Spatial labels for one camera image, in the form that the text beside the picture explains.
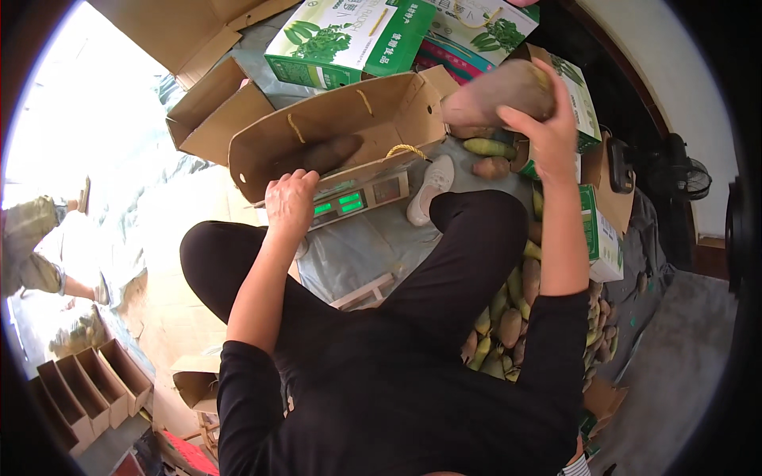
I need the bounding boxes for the small brown cardboard carton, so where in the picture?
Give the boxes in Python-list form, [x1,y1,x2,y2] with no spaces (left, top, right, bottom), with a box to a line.
[171,355,221,415]

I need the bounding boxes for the dark grey floor cloth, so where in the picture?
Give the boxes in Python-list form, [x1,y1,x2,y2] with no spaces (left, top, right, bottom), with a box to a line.
[595,189,677,383]

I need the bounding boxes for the flattened brown cardboard carton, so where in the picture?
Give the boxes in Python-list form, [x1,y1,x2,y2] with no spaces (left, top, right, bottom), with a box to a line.
[88,0,301,91]

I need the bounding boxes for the person's legs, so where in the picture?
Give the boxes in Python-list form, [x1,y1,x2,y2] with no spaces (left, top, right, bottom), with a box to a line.
[180,155,531,382]

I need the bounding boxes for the black electric fan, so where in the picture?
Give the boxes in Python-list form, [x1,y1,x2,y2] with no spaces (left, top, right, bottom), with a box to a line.
[645,132,713,203]

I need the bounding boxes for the dark brown bamboo shoot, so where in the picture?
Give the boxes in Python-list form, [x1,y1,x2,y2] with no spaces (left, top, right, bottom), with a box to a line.
[280,134,364,176]

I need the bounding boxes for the person's left hand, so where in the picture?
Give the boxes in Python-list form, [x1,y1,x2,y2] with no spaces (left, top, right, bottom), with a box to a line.
[264,169,321,240]

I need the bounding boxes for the small brown bamboo shoot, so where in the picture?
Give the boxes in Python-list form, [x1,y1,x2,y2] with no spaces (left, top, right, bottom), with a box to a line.
[472,156,512,181]

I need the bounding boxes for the person's right hand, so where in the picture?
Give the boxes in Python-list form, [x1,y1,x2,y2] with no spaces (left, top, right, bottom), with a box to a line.
[496,57,579,186]

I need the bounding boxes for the grey electronic weighing scale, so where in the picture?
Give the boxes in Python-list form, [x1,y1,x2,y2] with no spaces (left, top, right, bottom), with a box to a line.
[255,169,412,232]

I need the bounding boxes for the brown carton with rope handles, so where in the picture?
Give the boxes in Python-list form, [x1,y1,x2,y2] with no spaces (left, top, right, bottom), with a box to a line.
[229,64,460,204]

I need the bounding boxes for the green bamboo shoot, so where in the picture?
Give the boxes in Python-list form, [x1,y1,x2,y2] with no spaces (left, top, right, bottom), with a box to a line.
[463,137,518,161]

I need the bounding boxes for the open empty cardboard carton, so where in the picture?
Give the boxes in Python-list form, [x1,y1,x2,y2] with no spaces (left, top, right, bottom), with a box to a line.
[55,355,112,441]
[74,346,130,430]
[98,338,155,418]
[35,360,95,459]

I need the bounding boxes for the large brown bamboo shoot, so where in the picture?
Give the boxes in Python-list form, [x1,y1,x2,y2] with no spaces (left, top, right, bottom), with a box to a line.
[441,59,557,129]

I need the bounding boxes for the red patterned flat carton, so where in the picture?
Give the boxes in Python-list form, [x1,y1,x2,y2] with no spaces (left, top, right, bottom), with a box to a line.
[160,430,220,476]

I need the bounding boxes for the brown cardboard sheet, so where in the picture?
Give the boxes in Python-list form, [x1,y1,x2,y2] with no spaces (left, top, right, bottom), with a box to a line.
[580,131,637,237]

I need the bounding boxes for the green white gift carton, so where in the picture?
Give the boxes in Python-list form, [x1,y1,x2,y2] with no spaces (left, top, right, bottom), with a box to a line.
[264,0,439,90]
[511,43,603,181]
[577,183,625,284]
[424,0,541,67]

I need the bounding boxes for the folded brown cardboard carton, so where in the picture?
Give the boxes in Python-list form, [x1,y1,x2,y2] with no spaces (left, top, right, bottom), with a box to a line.
[165,57,276,167]

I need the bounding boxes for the wooden stool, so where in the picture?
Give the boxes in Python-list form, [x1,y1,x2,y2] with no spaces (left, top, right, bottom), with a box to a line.
[329,272,397,311]

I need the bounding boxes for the black device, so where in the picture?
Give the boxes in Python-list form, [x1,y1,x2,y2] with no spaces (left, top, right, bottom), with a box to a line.
[606,136,635,195]

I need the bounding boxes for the torn brown cardboard piece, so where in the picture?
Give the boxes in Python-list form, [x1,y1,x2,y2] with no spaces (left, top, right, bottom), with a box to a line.
[582,376,629,439]

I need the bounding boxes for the pile of bamboo shoots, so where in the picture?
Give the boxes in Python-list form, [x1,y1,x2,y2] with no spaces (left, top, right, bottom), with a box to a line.
[461,183,620,395]

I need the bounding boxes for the person's body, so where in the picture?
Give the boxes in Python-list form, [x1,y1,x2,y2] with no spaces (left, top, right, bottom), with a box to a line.
[217,288,590,476]

